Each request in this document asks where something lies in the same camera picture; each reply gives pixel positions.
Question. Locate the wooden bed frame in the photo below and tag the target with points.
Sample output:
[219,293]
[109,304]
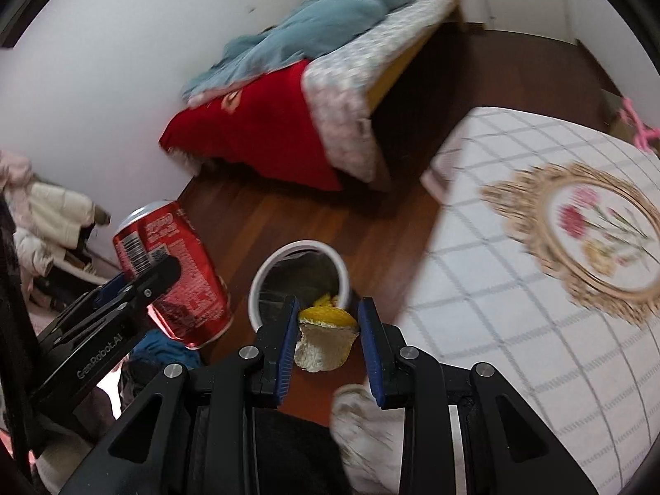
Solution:
[412,96]

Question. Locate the white round trash bin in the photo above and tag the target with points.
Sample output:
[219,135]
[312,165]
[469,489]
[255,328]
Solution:
[299,278]

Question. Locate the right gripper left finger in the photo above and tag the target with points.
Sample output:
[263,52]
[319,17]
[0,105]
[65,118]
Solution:
[193,431]

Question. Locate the white floral tablecloth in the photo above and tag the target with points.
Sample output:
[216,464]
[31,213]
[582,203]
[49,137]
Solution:
[544,262]

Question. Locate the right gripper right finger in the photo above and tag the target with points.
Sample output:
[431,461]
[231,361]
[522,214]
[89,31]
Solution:
[507,448]

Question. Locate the red blanket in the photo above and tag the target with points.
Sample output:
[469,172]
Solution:
[265,125]

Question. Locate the black bin liner bag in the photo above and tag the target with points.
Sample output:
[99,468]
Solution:
[299,283]

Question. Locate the pink checkered bed sheet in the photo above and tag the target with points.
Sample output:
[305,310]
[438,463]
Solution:
[335,86]

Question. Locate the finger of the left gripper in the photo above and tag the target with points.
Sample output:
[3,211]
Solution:
[129,298]
[107,292]

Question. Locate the blue clothes pile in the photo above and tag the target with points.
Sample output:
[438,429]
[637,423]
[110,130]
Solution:
[148,358]

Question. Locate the white puffer jacket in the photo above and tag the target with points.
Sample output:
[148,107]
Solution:
[51,222]

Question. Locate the light blue duvet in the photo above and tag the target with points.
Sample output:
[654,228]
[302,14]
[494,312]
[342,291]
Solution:
[312,30]

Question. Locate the yellow snack wrapper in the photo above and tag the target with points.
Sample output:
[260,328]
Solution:
[327,300]

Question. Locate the red cola can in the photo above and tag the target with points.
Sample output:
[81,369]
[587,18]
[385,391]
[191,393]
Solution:
[190,301]

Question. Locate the yellow fruit peel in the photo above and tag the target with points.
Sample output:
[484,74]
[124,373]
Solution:
[326,337]

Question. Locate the pink plush toy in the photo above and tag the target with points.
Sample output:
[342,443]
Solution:
[643,135]

